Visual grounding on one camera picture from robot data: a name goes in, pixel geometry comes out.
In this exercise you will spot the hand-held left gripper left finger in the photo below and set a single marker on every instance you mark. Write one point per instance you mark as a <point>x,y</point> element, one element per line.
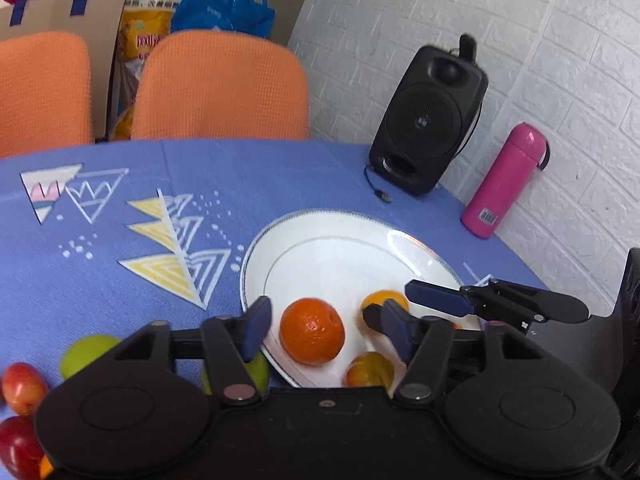
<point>257,327</point>

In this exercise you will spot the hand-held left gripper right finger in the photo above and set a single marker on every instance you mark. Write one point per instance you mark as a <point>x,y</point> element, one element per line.
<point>397,330</point>

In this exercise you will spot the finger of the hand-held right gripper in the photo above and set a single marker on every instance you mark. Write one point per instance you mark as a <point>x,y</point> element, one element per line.
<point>435,299</point>
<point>372,317</point>

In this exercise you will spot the yellowish orange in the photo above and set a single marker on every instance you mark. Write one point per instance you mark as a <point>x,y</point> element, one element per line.
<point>385,297</point>

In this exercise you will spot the white plate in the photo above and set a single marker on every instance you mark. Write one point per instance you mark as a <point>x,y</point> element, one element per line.
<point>325,270</point>

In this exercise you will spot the dark red apple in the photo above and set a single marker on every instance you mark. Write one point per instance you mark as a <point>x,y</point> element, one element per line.
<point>17,447</point>

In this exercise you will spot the green apple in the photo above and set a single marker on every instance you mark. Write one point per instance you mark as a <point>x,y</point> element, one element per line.
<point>85,352</point>
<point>259,374</point>

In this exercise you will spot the red-yellow apple on plate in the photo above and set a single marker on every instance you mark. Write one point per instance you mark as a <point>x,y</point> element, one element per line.
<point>367,370</point>

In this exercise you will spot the large deep orange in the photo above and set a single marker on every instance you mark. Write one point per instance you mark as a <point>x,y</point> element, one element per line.
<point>312,330</point>

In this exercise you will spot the pink bottle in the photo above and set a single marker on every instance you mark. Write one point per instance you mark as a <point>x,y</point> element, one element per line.
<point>505,180</point>

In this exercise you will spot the blue printed tablecloth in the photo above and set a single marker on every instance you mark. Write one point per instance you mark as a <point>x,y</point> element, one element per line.
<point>100,300</point>

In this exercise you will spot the black speaker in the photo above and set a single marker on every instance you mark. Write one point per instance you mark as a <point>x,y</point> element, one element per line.
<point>425,120</point>

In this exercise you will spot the orange fabric chair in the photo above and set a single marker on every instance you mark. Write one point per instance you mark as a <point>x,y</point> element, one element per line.
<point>40,95</point>
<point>220,90</point>

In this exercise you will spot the light red apple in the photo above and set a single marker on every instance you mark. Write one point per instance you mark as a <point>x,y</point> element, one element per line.
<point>22,387</point>

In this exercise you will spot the small orange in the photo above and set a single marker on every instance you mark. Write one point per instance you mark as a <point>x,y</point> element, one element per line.
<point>45,467</point>

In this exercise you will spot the yellow printed bag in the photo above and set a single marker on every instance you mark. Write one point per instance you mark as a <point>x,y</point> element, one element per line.
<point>137,35</point>

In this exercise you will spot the blue plastic bag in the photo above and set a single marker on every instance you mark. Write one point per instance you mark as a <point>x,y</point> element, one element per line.
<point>215,10</point>

